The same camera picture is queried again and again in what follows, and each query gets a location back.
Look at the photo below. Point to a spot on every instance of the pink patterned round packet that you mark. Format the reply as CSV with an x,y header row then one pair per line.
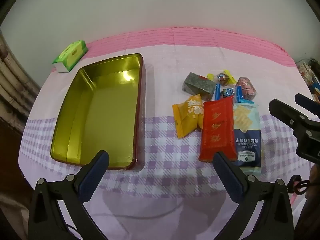
x,y
247,88

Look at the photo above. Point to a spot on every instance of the orange snack packet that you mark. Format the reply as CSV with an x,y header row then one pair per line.
x,y
187,115

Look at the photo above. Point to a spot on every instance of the dark red gold tin box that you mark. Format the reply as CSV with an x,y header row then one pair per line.
x,y
100,115

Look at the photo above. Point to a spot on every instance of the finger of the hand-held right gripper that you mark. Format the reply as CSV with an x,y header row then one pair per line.
x,y
285,111
306,102

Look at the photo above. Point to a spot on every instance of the grey-green seaweed block packet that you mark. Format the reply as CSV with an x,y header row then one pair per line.
x,y
198,85

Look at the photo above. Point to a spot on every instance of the blue candy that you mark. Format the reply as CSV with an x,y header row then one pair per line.
x,y
226,93

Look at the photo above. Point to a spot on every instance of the beige curtain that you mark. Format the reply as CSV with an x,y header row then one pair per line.
x,y
15,85

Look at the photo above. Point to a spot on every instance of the blue snack packet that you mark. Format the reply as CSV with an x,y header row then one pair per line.
x,y
239,95

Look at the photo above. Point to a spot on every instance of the person's right forearm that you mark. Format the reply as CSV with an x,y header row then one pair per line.
x,y
315,180

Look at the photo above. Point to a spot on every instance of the pink purple checked tablecloth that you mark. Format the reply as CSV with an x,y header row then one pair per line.
x,y
162,62

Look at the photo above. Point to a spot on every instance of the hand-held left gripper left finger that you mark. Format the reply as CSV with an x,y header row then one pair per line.
x,y
90,180

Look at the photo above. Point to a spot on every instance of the yellow brown candy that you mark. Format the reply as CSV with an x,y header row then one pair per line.
x,y
223,78

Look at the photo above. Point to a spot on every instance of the small pink black object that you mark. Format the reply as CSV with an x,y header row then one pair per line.
x,y
298,185

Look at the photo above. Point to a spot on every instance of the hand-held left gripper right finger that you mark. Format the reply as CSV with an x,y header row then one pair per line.
x,y
228,177

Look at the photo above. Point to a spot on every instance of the red snack packet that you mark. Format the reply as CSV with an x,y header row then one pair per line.
x,y
217,127

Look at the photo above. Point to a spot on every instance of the green tissue pack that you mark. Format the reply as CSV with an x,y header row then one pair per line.
x,y
71,55

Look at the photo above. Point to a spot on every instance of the floral patterned bag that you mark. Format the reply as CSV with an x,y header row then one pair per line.
x,y
305,71

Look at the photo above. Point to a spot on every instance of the blue cracker packet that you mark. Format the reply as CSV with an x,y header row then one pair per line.
x,y
246,135

